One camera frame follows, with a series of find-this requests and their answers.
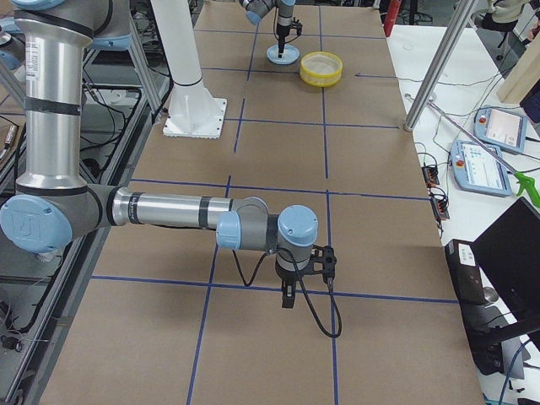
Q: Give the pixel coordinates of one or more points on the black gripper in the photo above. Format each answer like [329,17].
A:
[286,277]
[281,30]

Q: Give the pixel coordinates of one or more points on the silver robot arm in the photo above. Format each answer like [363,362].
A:
[257,10]
[53,204]

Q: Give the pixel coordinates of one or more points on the yellow plastic steamer basket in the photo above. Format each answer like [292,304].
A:
[321,69]

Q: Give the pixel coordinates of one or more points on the light blue plate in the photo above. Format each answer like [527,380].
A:
[289,55]

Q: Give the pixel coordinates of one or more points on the red cylinder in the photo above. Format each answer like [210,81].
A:
[391,16]

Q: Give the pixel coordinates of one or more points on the black computer box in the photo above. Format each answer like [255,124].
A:
[465,272]

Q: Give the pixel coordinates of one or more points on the seated person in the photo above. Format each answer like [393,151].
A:
[502,15]

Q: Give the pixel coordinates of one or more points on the teach pendant near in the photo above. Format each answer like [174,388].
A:
[475,170]

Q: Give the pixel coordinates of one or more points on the teach pendant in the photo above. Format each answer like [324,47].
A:
[502,128]
[475,170]

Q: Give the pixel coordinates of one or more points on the black monitor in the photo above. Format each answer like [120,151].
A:
[508,254]

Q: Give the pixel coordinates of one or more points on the teach pendant far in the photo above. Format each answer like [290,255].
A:
[502,128]

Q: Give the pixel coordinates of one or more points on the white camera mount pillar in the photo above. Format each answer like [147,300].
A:
[193,112]

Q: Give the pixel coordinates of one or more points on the grey aluminium frame post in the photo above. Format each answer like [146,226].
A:
[447,45]

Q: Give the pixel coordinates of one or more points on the black cable hub right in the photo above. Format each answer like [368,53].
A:
[439,206]

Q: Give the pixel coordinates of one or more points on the black cable hub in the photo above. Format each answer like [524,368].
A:
[430,174]
[439,206]

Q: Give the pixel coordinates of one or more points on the black cable hub left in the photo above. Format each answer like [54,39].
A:
[430,174]

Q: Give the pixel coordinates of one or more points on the green handled reacher grabber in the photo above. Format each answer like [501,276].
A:
[526,183]

